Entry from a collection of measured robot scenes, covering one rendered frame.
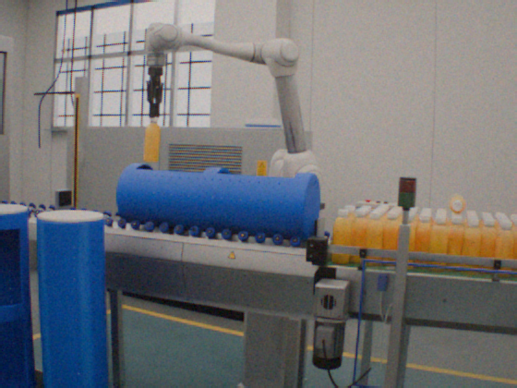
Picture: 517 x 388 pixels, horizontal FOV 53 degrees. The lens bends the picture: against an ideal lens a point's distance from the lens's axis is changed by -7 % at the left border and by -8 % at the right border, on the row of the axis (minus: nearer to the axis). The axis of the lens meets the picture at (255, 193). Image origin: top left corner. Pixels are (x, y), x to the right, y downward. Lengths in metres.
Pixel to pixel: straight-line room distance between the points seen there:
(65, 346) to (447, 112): 3.64
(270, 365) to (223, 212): 1.03
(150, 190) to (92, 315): 0.60
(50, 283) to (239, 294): 0.79
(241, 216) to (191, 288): 0.42
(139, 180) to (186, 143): 1.81
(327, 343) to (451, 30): 3.48
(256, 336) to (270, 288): 0.71
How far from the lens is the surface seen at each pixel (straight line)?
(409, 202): 1.88
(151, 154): 2.57
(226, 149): 4.10
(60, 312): 2.30
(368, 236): 2.14
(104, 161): 4.83
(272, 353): 2.99
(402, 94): 4.95
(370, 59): 5.06
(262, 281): 2.32
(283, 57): 2.56
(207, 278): 2.42
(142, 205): 2.49
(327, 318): 2.04
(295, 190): 2.22
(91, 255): 2.26
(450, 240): 2.16
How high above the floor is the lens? 1.36
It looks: 5 degrees down
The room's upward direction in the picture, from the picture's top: 2 degrees clockwise
